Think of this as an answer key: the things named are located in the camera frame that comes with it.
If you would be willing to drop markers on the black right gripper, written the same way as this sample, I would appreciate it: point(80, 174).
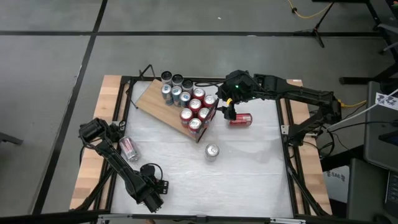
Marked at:
point(236, 87)

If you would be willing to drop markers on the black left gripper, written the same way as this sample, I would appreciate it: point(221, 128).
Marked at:
point(148, 174)

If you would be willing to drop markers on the red Coca-Cola can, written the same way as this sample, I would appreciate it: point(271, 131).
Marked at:
point(242, 119)

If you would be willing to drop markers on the silver Diet Coke can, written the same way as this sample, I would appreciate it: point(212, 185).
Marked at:
point(212, 151)

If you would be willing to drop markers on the silver and red soda can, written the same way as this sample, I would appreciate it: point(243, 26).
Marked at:
point(130, 148)

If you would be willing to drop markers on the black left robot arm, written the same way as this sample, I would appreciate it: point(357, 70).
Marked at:
point(115, 158)

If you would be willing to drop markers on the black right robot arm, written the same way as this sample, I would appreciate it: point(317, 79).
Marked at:
point(298, 93)

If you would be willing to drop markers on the wooden shelf board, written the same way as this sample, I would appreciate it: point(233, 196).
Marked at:
point(155, 102)

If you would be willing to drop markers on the person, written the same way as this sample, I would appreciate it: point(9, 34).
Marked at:
point(150, 221)

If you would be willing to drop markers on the wooden table side board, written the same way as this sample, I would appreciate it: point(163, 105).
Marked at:
point(90, 174)
point(311, 174)

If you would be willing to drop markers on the black tripod stand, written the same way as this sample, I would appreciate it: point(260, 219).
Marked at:
point(316, 30)

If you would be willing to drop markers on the white cardboard box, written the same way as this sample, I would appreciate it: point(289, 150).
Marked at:
point(335, 179)

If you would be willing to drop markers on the grey cabinet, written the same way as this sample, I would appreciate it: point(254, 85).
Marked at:
point(381, 130)
point(367, 186)

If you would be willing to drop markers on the white paper label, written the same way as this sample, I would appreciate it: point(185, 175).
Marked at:
point(386, 101)

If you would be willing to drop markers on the grey chair foot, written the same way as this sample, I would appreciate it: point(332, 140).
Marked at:
point(9, 138)

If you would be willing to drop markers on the black aluminium table frame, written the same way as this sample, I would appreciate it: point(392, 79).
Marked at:
point(289, 174)

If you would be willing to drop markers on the black desk frame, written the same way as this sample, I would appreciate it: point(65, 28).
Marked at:
point(381, 12)

